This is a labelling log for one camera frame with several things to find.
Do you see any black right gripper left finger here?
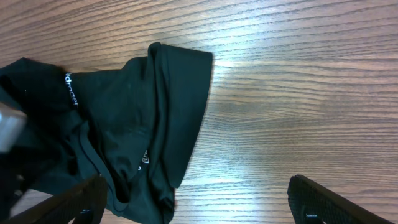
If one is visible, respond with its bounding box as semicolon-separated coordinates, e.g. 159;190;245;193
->
2;175;108;224

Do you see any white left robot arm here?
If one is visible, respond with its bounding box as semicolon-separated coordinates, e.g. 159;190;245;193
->
0;103;27;154

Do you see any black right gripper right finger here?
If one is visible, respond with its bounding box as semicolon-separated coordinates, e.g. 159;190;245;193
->
287;175;393;224

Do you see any black t-shirt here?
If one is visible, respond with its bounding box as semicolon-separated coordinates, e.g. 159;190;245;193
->
1;42;213;223

